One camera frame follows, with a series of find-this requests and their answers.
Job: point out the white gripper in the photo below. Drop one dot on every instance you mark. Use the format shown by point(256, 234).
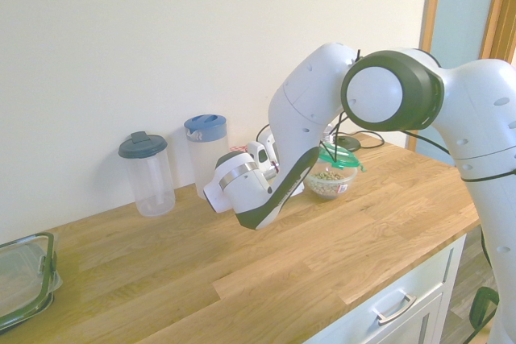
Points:
point(273, 150)

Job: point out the green round container lid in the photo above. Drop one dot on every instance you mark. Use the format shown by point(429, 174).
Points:
point(342, 158)

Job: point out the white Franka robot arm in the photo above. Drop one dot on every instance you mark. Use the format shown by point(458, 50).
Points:
point(306, 98)

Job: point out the red-checkered-lid glass jar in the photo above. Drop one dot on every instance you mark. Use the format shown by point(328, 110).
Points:
point(238, 149)

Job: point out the clear plastic food bowl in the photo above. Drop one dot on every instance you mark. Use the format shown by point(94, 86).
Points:
point(350, 178)

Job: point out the rectangular clip-lid food container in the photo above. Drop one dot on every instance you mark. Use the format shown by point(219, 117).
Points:
point(20, 275)

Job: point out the cereal rings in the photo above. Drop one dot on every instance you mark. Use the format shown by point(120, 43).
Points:
point(328, 179)

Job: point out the blue-lidded plastic pitcher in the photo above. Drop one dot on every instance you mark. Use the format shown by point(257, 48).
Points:
point(201, 167)

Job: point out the dark-lidded plastic pitcher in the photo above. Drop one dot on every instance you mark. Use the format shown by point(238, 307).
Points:
point(149, 183)

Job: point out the frosted glass door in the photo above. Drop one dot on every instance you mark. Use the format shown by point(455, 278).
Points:
point(463, 5)

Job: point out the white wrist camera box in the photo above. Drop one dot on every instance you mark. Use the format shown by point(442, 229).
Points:
point(258, 154)

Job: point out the wooden door frame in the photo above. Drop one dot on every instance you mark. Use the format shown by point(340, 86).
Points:
point(493, 17)

